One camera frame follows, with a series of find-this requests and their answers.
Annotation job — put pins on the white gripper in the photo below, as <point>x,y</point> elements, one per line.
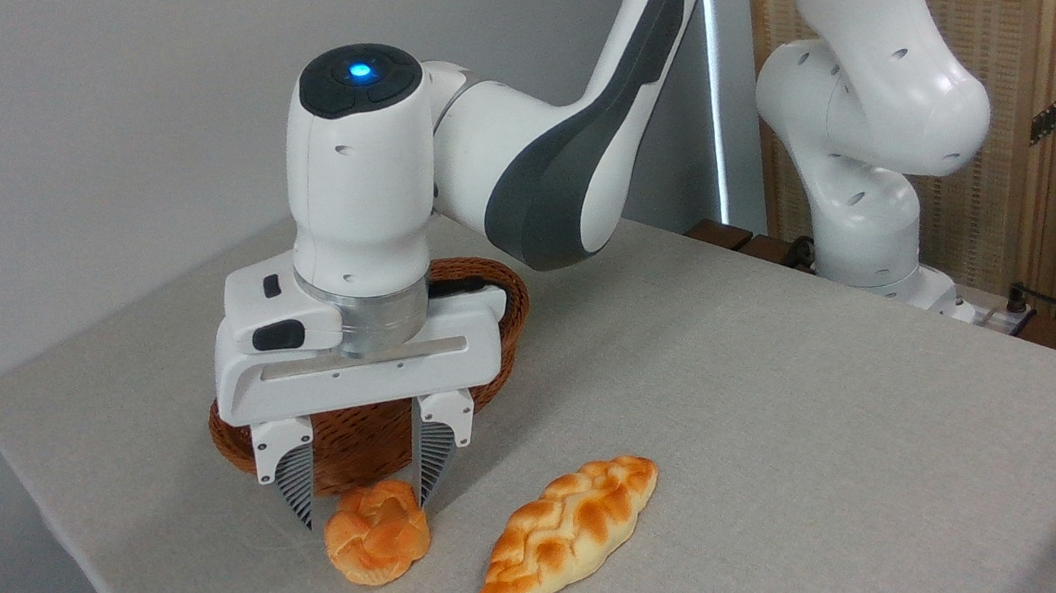
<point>297,385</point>

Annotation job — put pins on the round orange bread roll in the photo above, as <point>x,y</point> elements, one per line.
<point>378,535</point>

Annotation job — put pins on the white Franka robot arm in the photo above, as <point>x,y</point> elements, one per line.
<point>363,186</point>

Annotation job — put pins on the brown wicker basket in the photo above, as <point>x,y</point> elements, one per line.
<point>356,454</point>

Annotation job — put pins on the long braided bread loaf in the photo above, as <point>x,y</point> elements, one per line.
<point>567,533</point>

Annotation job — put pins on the grey tablecloth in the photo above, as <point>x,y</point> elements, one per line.
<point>756,430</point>

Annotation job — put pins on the brown wooden base board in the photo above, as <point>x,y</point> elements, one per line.
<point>720,235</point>

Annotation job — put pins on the bright vertical window strip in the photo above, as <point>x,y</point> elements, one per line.
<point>719,112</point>

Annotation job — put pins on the black power plug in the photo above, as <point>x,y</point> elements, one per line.
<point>1017,302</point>

